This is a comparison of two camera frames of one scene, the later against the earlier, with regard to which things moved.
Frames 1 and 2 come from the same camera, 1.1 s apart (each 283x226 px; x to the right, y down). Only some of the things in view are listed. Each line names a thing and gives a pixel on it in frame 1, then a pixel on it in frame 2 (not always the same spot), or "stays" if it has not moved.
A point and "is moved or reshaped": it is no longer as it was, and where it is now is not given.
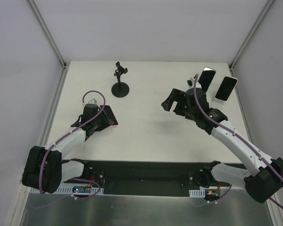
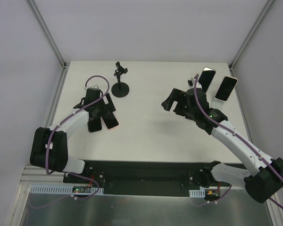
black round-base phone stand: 120,89 stays
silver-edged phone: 206,78 stays
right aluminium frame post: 242,46 stays
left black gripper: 104,120 to 100,114
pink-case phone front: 110,116 is moved or reshaped
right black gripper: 178,103 stays
